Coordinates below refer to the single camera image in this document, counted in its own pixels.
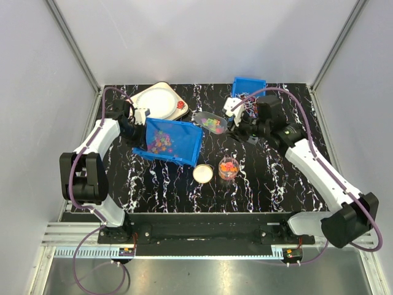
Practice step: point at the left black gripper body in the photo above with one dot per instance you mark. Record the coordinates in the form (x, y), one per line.
(134, 134)

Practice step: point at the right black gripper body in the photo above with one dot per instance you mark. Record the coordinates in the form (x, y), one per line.
(248, 128)

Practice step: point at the clear plastic scoop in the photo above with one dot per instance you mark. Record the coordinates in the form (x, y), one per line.
(211, 122)

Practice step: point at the blue bin of star candies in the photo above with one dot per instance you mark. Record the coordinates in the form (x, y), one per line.
(172, 141)

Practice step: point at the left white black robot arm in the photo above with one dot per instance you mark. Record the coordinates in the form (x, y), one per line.
(84, 180)

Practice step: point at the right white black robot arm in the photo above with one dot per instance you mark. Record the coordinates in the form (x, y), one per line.
(351, 213)

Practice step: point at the blue bin of wrapped candies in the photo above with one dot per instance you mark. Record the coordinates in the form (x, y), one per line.
(243, 87)

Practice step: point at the strawberry pattern tray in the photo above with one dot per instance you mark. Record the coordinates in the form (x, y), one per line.
(162, 101)

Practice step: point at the clear glass jar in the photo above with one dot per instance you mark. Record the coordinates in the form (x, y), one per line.
(228, 168)

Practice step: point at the white round jar lid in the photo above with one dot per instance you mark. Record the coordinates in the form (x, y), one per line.
(203, 173)

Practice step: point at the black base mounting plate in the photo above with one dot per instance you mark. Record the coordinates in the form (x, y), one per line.
(214, 230)

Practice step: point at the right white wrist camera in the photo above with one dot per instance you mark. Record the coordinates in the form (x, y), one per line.
(234, 108)

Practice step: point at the aluminium frame rail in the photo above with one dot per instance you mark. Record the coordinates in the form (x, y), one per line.
(71, 233)

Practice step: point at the white slotted cable duct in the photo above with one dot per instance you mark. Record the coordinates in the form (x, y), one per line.
(267, 252)

